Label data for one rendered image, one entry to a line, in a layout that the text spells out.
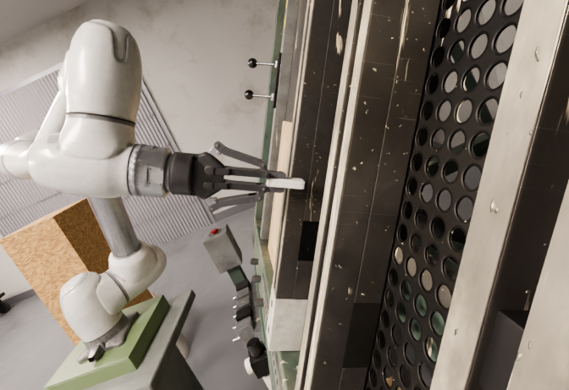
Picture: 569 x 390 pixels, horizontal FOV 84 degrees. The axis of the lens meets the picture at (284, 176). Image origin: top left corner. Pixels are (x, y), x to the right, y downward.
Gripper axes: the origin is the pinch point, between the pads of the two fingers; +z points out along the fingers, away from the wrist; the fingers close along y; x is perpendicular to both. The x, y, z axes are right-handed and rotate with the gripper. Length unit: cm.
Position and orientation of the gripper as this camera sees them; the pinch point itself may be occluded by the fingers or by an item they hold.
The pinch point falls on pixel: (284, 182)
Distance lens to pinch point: 58.6
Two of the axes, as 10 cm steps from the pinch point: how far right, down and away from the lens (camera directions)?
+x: -1.5, -2.0, 9.7
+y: 1.2, -9.8, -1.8
